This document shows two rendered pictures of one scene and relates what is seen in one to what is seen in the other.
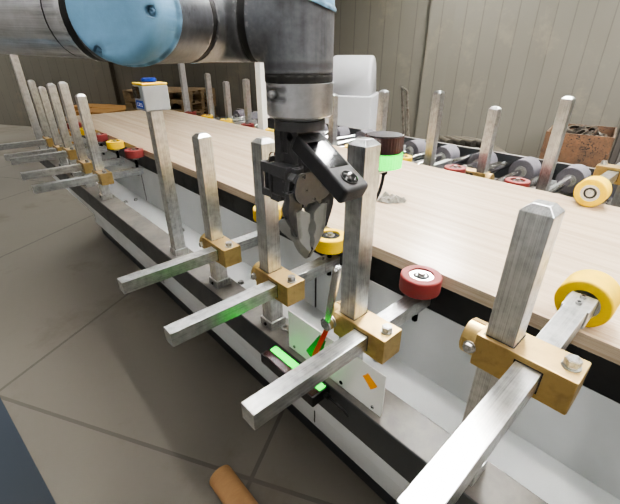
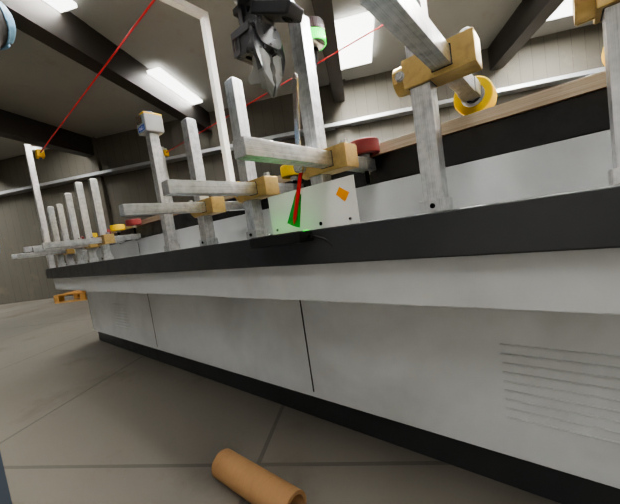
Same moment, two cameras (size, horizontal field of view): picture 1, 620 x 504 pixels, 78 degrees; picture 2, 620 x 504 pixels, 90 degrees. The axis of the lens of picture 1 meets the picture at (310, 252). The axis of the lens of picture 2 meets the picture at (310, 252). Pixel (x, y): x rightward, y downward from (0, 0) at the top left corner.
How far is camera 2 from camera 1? 0.61 m
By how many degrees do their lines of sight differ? 24
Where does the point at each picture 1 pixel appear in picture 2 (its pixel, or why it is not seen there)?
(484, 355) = (411, 72)
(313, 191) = (269, 38)
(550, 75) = not seen: hidden behind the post
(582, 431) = (519, 193)
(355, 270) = (310, 106)
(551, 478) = not seen: hidden behind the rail
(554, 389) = (461, 46)
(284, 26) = not seen: outside the picture
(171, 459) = (167, 470)
